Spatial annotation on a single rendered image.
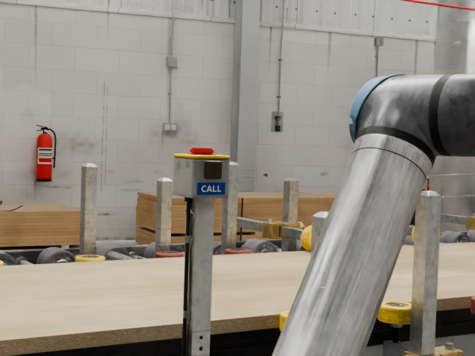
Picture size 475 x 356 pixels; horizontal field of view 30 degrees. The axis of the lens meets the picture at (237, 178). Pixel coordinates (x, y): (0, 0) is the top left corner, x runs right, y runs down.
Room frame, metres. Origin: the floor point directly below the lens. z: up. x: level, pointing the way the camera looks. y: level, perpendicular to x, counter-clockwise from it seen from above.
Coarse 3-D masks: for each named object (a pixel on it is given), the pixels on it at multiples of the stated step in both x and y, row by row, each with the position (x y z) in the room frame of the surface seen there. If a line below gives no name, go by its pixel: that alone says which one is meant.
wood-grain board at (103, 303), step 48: (0, 288) 1.92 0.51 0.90; (48, 288) 1.94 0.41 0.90; (96, 288) 1.96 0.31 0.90; (144, 288) 1.98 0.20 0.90; (240, 288) 2.02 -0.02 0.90; (288, 288) 2.04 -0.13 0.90; (0, 336) 1.48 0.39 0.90; (48, 336) 1.50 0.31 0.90; (96, 336) 1.55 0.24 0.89; (144, 336) 1.59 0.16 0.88
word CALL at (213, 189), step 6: (198, 186) 1.42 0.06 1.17; (204, 186) 1.43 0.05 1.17; (210, 186) 1.43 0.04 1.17; (216, 186) 1.44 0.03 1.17; (222, 186) 1.45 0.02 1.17; (198, 192) 1.42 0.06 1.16; (204, 192) 1.43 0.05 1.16; (210, 192) 1.43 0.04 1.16; (216, 192) 1.44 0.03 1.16; (222, 192) 1.45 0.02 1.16
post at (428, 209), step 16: (432, 192) 1.72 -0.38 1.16; (416, 208) 1.73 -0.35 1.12; (432, 208) 1.71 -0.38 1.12; (416, 224) 1.73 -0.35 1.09; (432, 224) 1.71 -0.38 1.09; (416, 240) 1.73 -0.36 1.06; (432, 240) 1.71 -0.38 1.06; (416, 256) 1.73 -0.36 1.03; (432, 256) 1.72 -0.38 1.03; (416, 272) 1.73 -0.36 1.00; (432, 272) 1.72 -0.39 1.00; (416, 288) 1.72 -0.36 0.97; (432, 288) 1.72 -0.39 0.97; (416, 304) 1.72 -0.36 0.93; (432, 304) 1.72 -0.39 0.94; (416, 320) 1.72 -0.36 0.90; (432, 320) 1.72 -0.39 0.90; (416, 336) 1.72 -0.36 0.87; (432, 336) 1.72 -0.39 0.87; (416, 352) 1.72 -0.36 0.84; (432, 352) 1.72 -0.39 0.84
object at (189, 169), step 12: (180, 156) 1.45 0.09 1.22; (192, 156) 1.42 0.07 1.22; (204, 156) 1.43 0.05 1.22; (216, 156) 1.44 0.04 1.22; (228, 156) 1.45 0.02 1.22; (180, 168) 1.45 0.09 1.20; (192, 168) 1.42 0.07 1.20; (228, 168) 1.45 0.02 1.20; (180, 180) 1.45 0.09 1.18; (192, 180) 1.42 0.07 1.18; (204, 180) 1.43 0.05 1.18; (216, 180) 1.44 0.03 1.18; (228, 180) 1.45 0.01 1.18; (180, 192) 1.45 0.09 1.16; (192, 192) 1.42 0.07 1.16; (228, 192) 1.46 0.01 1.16
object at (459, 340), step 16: (448, 320) 2.05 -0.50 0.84; (464, 320) 2.08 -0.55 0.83; (224, 336) 1.73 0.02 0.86; (240, 336) 1.75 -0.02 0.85; (256, 336) 1.77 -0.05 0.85; (272, 336) 1.79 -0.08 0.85; (384, 336) 1.94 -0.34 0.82; (400, 336) 1.97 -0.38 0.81; (448, 336) 2.05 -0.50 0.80; (464, 336) 2.07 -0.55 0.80; (48, 352) 1.54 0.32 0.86; (64, 352) 1.56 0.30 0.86; (80, 352) 1.57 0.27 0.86; (96, 352) 1.59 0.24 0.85; (112, 352) 1.60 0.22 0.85; (128, 352) 1.62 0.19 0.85; (144, 352) 1.64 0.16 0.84; (160, 352) 1.66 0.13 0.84; (176, 352) 1.68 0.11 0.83; (224, 352) 1.73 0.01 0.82; (240, 352) 1.75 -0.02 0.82; (256, 352) 1.77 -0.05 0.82; (272, 352) 1.79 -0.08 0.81; (368, 352) 1.92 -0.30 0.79; (464, 352) 2.07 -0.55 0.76
